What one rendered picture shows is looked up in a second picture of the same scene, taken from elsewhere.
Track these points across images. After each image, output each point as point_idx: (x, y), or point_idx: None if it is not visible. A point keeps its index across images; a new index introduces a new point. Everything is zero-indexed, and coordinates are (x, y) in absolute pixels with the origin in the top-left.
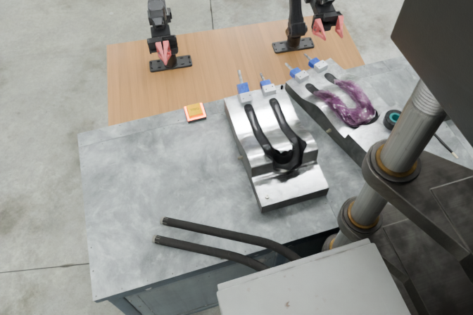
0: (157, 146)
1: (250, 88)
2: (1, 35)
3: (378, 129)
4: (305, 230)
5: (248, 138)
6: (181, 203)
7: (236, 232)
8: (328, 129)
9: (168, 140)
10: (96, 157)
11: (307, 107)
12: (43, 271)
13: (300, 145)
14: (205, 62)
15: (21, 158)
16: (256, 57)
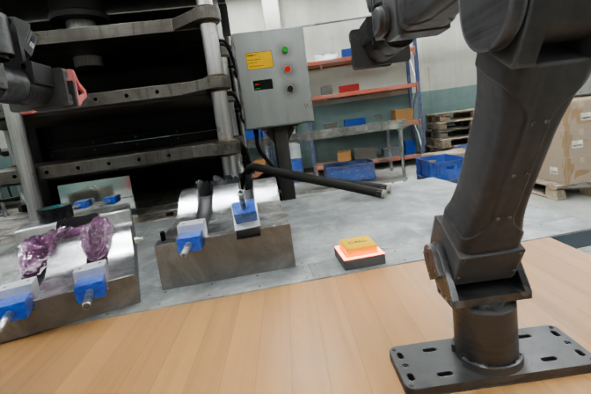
0: (421, 228)
1: (215, 304)
2: None
3: (86, 214)
4: None
5: (266, 201)
6: (366, 205)
7: (303, 174)
8: (137, 238)
9: (404, 233)
10: (525, 213)
11: (135, 259)
12: None
13: (201, 192)
14: (335, 368)
15: None
16: (130, 390)
